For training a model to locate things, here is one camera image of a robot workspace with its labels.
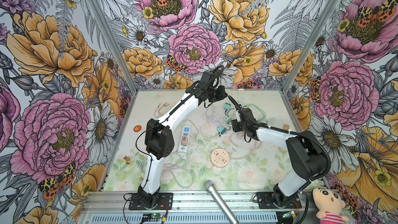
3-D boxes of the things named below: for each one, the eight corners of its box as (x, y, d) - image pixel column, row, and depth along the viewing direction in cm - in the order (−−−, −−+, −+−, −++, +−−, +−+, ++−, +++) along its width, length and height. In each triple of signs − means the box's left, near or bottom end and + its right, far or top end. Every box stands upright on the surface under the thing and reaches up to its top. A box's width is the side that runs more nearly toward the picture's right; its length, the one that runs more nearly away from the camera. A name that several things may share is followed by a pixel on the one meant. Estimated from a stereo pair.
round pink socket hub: (210, 168, 86) (211, 166, 84) (210, 150, 93) (210, 148, 91) (229, 168, 86) (230, 166, 84) (227, 150, 93) (228, 148, 91)
